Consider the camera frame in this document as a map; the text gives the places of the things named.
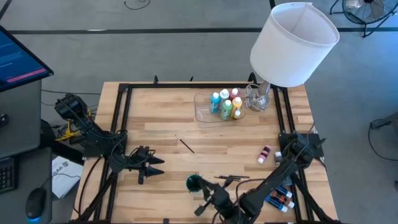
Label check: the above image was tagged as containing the table lamp white shade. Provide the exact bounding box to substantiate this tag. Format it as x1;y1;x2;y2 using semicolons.
249;1;341;112

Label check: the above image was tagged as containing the white paper booklet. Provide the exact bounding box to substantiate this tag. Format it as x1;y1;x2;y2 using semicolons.
51;154;84;199

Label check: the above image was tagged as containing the small brown paint bottle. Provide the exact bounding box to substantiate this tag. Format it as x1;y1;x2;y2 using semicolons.
271;190;295;210

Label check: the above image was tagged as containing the large yellow paint bottle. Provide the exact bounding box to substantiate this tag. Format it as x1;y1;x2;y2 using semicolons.
230;96;243;119

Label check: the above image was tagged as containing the white paint bottle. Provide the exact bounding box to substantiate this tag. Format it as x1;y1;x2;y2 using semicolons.
219;88;230;108

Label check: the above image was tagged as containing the black equipment leg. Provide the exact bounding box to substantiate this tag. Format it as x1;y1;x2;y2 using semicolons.
369;111;398;131

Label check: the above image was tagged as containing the grey desk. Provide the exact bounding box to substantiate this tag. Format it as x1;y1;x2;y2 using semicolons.
0;79;53;224

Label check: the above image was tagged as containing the yellow cable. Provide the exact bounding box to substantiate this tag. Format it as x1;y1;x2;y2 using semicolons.
57;119;81;141

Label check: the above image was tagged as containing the black keyboard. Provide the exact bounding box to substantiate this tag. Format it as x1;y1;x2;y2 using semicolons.
0;156;19;194

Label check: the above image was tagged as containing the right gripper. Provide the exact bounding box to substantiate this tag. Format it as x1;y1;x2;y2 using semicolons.
194;177;240;220

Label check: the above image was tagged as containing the small blue paint bottle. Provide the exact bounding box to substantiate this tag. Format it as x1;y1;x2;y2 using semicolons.
275;185;294;199
264;194;289;214

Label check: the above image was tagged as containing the black computer mouse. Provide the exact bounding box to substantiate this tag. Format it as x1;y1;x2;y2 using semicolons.
24;187;48;222

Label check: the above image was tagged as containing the small pink paint bottle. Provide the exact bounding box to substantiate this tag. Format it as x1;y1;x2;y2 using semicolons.
256;144;272;165

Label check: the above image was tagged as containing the clear bundled lamp cord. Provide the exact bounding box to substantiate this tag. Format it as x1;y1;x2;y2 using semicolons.
244;83;262;110

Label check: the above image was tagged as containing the teal paint bottle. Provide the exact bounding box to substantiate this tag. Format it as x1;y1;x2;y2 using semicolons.
209;91;221;114

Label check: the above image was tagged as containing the black aluminium table frame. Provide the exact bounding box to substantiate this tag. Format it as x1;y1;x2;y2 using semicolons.
73;73;343;224

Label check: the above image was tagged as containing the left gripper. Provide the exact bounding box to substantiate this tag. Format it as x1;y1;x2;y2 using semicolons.
124;145;165;185

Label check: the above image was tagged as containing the clear plastic bin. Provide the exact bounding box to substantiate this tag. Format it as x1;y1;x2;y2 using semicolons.
193;88;246;128

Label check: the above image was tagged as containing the green paint bottle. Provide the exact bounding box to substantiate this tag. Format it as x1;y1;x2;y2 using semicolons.
220;99;233;121

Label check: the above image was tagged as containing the thin black floor cable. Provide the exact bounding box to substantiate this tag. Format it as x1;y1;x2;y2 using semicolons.
368;118;398;162

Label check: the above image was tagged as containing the black floor cable loop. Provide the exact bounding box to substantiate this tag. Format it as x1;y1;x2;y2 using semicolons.
123;0;151;11

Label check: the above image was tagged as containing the green plastic cup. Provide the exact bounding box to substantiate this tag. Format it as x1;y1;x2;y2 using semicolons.
185;174;203;193

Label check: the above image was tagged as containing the computer monitor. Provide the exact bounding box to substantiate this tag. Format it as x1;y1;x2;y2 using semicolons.
0;24;55;93

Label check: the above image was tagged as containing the black floor fan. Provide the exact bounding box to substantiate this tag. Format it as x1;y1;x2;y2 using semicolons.
329;0;398;39

